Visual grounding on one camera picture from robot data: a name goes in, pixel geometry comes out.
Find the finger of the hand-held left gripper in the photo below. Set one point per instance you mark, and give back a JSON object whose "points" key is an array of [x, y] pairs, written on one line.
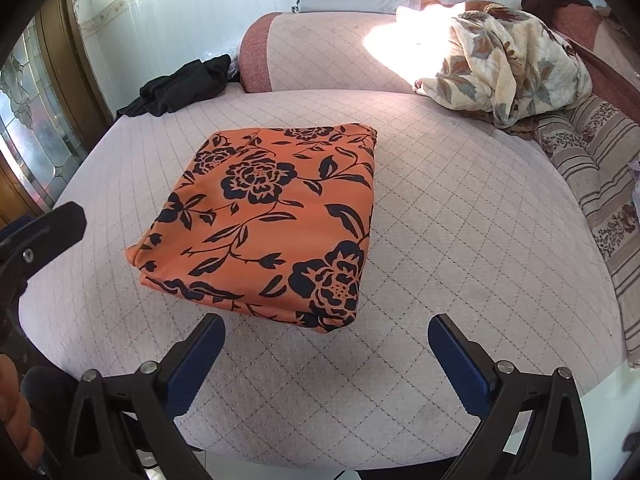
{"points": [[17, 227], [50, 235]]}

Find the striped brown blanket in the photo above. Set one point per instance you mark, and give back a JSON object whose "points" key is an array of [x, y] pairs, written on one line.
{"points": [[600, 170]]}

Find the wooden door frame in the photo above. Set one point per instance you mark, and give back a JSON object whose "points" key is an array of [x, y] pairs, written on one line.
{"points": [[75, 60]]}

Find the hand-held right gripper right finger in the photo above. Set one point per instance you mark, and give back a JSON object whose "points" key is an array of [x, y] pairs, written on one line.
{"points": [[460, 367]]}

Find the stained glass door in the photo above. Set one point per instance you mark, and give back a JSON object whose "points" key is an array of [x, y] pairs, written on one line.
{"points": [[25, 110]]}

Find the orange floral shirt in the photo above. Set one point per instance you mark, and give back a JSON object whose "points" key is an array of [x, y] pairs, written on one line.
{"points": [[260, 210]]}

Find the pink quilted bed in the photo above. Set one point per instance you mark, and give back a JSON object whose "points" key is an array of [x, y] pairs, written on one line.
{"points": [[475, 235]]}

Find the black clothes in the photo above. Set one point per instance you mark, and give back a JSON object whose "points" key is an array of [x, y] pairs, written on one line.
{"points": [[185, 85]]}

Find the red padded bed backrest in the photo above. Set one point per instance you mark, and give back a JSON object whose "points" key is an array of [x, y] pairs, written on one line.
{"points": [[580, 25]]}

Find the person's left hand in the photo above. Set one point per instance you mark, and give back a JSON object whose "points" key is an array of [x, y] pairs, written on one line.
{"points": [[17, 410]]}

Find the cream floral quilt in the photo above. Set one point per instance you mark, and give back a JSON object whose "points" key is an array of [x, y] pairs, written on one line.
{"points": [[515, 70]]}

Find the pink quilted bolster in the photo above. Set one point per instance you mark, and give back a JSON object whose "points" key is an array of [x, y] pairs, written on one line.
{"points": [[320, 50]]}

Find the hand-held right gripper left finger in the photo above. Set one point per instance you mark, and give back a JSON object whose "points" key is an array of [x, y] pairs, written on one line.
{"points": [[192, 365]]}

